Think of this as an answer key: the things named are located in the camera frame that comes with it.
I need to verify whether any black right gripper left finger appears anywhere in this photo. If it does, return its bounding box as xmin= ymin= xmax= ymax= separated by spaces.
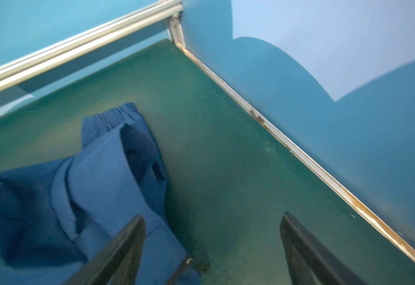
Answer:
xmin=65 ymin=215 xmax=146 ymax=285

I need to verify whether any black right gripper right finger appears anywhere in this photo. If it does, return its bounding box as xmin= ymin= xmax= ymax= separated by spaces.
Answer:
xmin=280 ymin=212 xmax=365 ymax=285

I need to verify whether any dark blue jacket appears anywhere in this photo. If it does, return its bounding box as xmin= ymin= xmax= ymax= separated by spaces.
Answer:
xmin=0 ymin=103 xmax=200 ymax=285

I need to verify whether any right side aluminium floor rail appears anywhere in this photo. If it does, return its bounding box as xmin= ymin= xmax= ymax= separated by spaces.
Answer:
xmin=176 ymin=42 xmax=415 ymax=263

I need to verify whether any horizontal back aluminium rail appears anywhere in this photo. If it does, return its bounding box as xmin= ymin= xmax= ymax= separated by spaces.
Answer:
xmin=0 ymin=1 xmax=183 ymax=92

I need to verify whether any right aluminium corner post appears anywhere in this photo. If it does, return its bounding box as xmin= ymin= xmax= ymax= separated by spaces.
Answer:
xmin=165 ymin=13 xmax=186 ymax=49

